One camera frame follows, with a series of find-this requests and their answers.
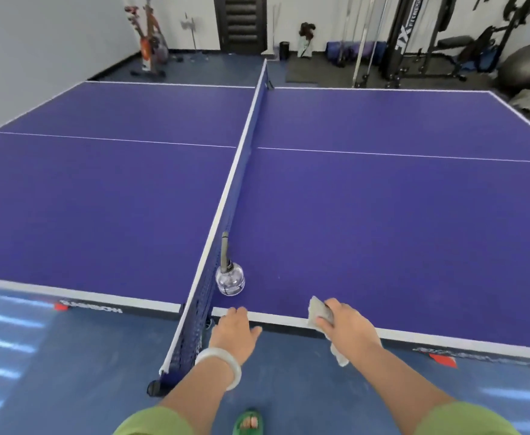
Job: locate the person's left hand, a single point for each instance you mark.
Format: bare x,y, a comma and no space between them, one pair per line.
233,335

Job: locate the person's right hand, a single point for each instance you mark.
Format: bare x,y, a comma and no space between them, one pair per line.
351,330

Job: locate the grey cleaning cloth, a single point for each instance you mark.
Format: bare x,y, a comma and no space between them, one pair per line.
315,310

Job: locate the person's right forearm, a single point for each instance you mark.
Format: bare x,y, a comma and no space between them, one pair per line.
400,385

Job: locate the person's left forearm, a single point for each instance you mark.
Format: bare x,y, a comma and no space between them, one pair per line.
197,398

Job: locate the person's left foot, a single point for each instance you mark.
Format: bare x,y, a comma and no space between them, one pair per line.
250,422

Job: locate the dark table tennis net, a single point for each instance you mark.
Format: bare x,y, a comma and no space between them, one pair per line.
228,199

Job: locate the blue table tennis table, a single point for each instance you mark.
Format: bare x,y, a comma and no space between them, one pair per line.
111,176

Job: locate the grey exercise ball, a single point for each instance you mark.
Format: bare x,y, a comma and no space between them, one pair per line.
525,65

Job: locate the green left slipper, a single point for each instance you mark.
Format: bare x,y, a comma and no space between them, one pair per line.
249,423

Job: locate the green right sleeve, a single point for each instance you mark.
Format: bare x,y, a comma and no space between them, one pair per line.
468,421

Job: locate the dark floor mat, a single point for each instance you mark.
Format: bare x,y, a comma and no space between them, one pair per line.
314,67

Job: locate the blue rolled exercise mat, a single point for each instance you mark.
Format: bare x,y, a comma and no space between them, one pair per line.
337,52

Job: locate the purple rolled exercise mat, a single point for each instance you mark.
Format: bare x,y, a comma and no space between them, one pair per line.
376,52

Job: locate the black trash bin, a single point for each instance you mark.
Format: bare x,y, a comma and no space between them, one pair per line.
284,50

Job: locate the white broom and dustpan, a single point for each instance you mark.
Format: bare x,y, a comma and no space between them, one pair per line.
271,49

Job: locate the orange exercise bike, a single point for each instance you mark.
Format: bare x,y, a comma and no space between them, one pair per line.
149,45

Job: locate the black weight bench machine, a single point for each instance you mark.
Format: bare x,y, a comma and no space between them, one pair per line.
473,45

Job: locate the grey metal stand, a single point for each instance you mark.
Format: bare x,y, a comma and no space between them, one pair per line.
188,26

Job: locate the dark slatted door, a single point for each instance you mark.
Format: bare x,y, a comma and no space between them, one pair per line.
240,22

